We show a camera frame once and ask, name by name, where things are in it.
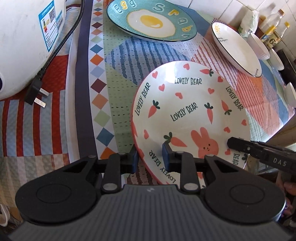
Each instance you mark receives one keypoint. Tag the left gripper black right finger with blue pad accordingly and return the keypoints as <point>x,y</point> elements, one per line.
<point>185,164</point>

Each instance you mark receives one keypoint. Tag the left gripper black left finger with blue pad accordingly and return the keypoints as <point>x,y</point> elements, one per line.
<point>117,165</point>

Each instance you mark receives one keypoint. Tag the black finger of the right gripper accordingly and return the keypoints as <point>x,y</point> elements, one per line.
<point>276,157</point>

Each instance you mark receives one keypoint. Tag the white carrot bunny plate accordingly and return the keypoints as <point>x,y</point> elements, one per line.
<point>191,107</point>

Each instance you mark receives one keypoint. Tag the white ribbed bowl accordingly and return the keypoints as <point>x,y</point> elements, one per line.
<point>290,95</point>
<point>275,60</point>
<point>258,47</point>

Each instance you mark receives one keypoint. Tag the white plate dark rim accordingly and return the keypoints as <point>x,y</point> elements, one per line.
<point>236,50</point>

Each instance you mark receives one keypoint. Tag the teal fried egg plate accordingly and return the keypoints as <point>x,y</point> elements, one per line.
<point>152,20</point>

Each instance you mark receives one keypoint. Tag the black gas stove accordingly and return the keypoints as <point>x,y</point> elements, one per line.
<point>288,73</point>

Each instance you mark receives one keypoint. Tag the red striped cloth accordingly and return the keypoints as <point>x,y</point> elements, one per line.
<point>33,138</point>

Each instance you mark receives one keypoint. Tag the colourful patchwork table mat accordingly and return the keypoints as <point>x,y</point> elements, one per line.
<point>131,92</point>

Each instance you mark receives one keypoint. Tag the yellow label oil bottle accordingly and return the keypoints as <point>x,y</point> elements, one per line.
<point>269,25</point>

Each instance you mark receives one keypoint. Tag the clear vinegar bottle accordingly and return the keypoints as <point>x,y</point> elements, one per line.
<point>277,35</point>

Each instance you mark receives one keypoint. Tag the white green seasoning bag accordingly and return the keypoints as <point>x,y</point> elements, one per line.
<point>249,23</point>

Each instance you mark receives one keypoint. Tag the white rice cooker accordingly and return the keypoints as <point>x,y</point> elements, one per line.
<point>29,33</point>

